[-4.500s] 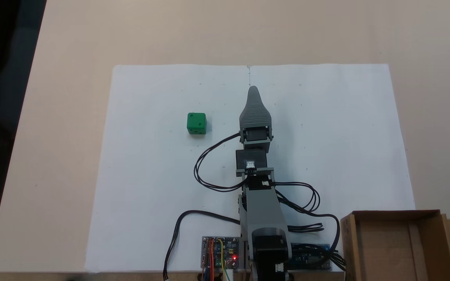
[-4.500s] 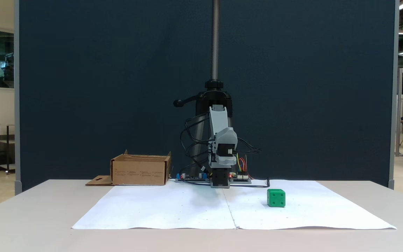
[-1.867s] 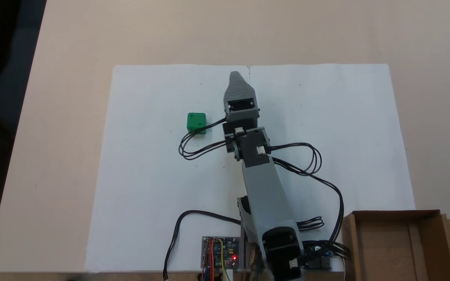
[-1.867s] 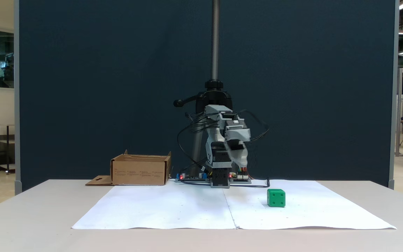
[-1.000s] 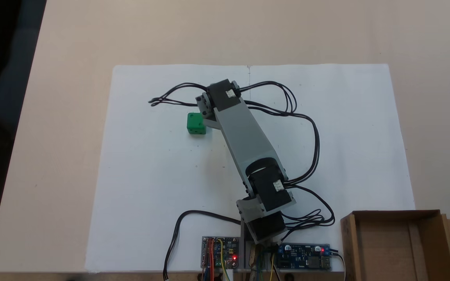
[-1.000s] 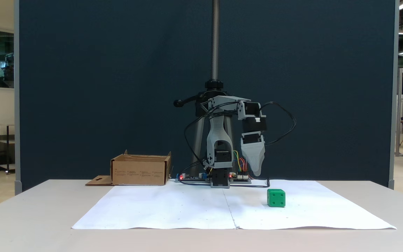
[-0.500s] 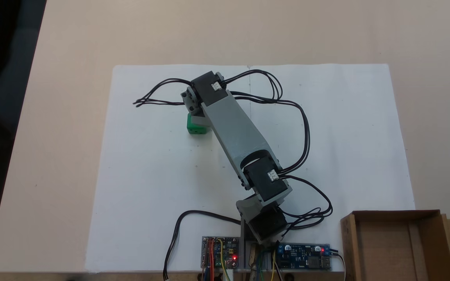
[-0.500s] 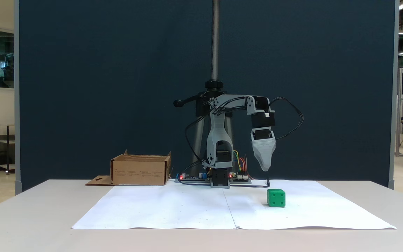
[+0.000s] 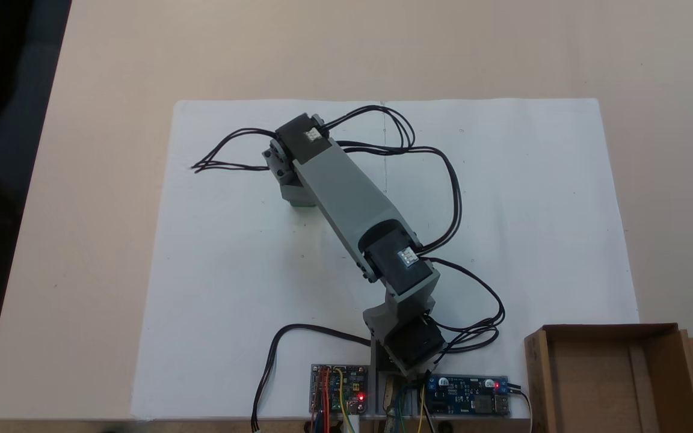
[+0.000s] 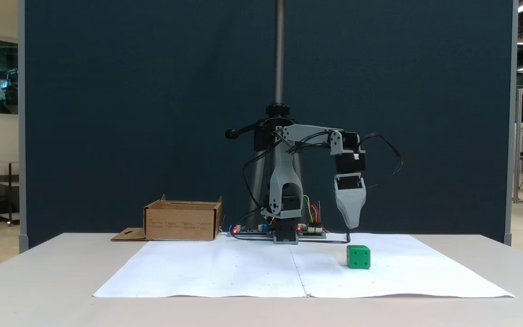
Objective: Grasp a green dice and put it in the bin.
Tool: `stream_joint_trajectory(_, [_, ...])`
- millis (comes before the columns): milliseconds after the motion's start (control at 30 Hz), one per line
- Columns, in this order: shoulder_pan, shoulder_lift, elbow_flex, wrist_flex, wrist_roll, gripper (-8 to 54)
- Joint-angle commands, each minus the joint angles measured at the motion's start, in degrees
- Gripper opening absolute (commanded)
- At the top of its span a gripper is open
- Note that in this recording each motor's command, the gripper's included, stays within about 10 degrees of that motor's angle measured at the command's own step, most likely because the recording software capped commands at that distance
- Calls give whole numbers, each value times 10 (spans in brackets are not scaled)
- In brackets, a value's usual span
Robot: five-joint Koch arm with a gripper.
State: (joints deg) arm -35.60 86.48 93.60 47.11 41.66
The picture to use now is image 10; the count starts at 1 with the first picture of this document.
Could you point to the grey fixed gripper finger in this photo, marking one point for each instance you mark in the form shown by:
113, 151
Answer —
351, 213

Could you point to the green die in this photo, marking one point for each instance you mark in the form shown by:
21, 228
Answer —
358, 257

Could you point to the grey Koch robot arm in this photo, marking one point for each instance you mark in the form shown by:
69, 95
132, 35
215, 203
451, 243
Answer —
284, 172

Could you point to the small servo driver board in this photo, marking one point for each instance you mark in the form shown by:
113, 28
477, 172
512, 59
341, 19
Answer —
313, 232

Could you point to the blue power converter board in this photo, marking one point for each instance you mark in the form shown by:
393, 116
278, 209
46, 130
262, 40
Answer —
248, 231

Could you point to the white paper sheet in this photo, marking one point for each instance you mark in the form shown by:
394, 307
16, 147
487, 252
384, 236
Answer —
207, 272

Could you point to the black stand with threaded pole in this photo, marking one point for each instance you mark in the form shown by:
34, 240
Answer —
279, 45

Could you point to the brown cardboard box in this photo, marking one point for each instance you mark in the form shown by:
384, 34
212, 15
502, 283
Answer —
182, 222

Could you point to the dark blue partition panel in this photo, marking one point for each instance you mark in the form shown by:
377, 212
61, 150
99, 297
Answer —
107, 91

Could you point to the black metal cart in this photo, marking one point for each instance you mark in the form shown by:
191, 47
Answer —
9, 190

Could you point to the framed wall window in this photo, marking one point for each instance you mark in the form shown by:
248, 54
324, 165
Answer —
5, 77

